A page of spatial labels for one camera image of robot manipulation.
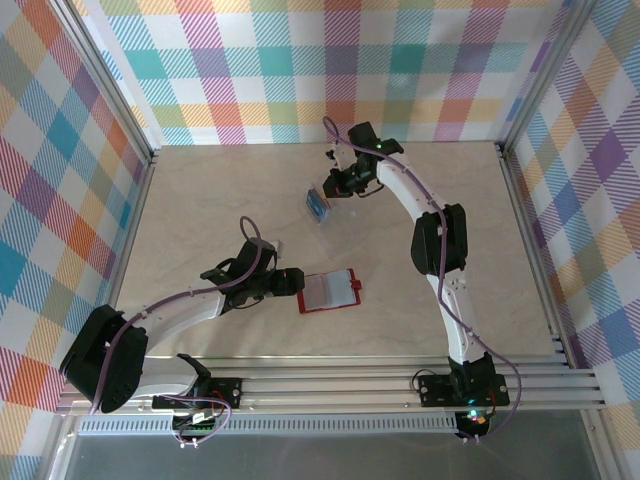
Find red leather card holder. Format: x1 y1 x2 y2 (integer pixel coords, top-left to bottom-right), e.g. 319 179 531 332
296 268 364 315

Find clear box with blue insert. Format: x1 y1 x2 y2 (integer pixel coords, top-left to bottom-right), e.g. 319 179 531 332
304 188 332 224

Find green terminal controller board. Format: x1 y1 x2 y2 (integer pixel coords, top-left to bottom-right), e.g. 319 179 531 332
171 408 224 437

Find grey metal panel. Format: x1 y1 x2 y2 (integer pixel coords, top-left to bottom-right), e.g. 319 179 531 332
47 412 609 480

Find controller board with lights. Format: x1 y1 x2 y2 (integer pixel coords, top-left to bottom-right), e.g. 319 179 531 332
458 407 490 437

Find aluminium frame rails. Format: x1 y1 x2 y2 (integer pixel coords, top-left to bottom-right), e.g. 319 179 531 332
55 355 607 416

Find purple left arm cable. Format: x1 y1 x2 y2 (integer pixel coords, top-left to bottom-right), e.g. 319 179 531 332
88 215 281 449

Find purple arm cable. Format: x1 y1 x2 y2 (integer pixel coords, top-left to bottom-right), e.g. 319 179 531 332
322 116 524 446
88 215 281 449

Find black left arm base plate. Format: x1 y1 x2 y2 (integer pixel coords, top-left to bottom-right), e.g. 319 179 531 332
151 375 245 412

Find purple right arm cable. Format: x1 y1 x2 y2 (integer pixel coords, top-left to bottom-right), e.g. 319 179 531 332
322 116 524 446

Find slotted grey cable duct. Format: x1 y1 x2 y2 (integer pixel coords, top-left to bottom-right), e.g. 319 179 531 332
78 415 460 436

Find aluminium side rail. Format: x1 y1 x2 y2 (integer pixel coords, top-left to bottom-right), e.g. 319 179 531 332
497 142 576 371
102 152 161 326

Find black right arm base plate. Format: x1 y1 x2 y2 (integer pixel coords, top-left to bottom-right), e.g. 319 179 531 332
416 372 511 409

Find aluminium frame post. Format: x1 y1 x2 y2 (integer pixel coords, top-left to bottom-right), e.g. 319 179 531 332
52 0 160 166
494 0 599 159

